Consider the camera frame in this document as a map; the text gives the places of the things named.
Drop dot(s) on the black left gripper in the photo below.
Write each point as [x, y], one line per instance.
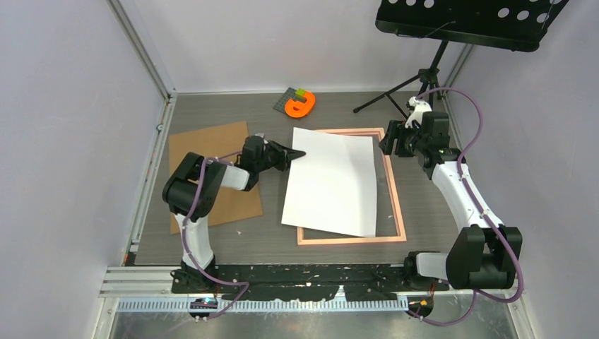
[285, 155]

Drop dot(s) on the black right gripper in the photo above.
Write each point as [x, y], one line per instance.
[397, 131]

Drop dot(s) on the cat and books photo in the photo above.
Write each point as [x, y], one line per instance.
[333, 187]

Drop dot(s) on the pink wooden picture frame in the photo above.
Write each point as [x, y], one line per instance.
[400, 236]

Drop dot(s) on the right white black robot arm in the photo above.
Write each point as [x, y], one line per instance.
[485, 252]

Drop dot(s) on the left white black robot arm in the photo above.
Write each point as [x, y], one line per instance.
[191, 193]

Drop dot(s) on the grey building plate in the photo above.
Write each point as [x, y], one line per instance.
[281, 102]

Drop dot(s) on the green toy brick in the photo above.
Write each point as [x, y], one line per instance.
[300, 94]

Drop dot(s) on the brown cardboard backing board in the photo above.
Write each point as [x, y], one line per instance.
[218, 141]

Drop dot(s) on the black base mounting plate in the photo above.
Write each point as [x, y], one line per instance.
[312, 282]

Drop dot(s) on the black music stand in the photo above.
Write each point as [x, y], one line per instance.
[517, 26]

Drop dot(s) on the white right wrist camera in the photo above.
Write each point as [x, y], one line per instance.
[417, 108]

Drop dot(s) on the aluminium rail front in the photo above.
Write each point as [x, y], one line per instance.
[148, 288]

